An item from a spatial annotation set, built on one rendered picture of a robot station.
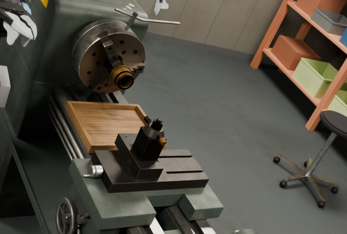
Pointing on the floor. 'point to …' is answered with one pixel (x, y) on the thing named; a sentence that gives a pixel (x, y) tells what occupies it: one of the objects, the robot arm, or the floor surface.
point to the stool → (341, 130)
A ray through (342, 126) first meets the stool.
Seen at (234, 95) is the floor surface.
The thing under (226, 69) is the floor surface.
